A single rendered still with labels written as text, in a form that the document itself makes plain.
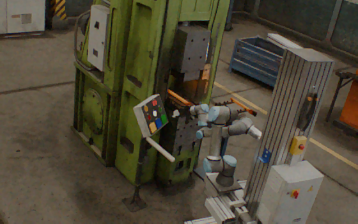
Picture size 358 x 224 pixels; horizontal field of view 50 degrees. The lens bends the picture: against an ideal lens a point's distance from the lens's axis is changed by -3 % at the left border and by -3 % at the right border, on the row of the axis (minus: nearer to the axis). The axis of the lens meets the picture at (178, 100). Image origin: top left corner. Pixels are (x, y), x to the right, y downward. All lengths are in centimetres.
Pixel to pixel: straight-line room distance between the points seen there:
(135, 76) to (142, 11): 66
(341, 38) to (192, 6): 795
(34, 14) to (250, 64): 452
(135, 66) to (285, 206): 203
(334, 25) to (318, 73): 872
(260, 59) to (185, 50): 404
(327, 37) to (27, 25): 772
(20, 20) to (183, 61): 539
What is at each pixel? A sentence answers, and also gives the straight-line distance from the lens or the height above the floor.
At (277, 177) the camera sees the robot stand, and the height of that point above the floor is 120.
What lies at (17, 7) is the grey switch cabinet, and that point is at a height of 63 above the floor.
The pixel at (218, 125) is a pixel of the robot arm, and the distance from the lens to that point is 302.
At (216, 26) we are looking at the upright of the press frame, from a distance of 408.
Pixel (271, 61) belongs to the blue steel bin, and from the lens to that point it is 747.
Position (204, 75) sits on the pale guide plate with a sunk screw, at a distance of 419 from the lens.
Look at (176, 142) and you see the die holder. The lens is 408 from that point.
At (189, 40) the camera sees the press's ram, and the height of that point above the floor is 169.
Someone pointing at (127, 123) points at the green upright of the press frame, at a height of 61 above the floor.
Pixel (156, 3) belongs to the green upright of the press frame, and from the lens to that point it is 357.
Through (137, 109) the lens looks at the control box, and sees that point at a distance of 341.
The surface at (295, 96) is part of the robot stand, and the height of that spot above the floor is 177.
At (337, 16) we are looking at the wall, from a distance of 1138.
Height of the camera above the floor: 274
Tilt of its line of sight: 25 degrees down
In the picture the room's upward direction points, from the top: 10 degrees clockwise
